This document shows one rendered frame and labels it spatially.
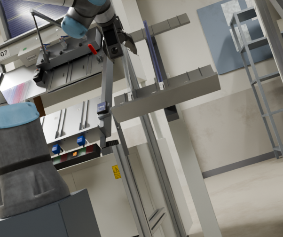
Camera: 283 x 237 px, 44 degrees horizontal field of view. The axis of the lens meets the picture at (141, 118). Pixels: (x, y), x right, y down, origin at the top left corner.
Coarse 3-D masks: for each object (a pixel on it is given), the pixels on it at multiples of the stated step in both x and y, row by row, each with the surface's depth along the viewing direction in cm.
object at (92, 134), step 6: (96, 126) 130; (78, 132) 132; (84, 132) 131; (90, 132) 132; (96, 132) 132; (60, 138) 134; (66, 138) 133; (72, 138) 134; (90, 138) 134; (96, 138) 134; (48, 144) 136; (54, 144) 136; (60, 144) 136; (66, 144) 136; (72, 144) 136; (78, 144) 136; (60, 150) 138; (66, 150) 139
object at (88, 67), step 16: (64, 64) 175; (80, 64) 169; (96, 64) 163; (0, 80) 194; (16, 80) 186; (32, 80) 178; (48, 80) 171; (64, 80) 165; (80, 80) 167; (32, 96) 168
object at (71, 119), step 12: (72, 108) 148; (84, 108) 144; (96, 108) 141; (48, 120) 149; (60, 120) 145; (72, 120) 142; (84, 120) 139; (96, 120) 136; (48, 132) 144; (60, 132) 139; (72, 132) 137
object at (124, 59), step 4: (124, 48) 135; (124, 52) 134; (124, 56) 132; (124, 60) 130; (124, 64) 128; (124, 68) 126; (128, 72) 124; (128, 76) 122; (128, 80) 120; (128, 84) 119; (128, 88) 117; (128, 92) 116
